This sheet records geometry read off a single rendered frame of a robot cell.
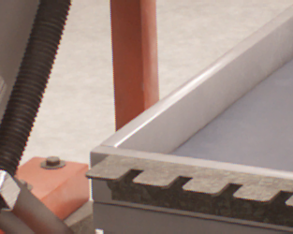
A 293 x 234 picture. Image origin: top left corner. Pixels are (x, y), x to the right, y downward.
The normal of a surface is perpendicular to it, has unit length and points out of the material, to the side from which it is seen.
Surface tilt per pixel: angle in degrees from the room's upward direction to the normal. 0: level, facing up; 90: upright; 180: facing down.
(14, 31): 90
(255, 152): 0
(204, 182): 0
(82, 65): 0
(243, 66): 90
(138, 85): 90
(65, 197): 90
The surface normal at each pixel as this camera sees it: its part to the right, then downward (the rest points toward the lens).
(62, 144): -0.04, -0.94
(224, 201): -0.44, 0.32
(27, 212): 0.90, 0.11
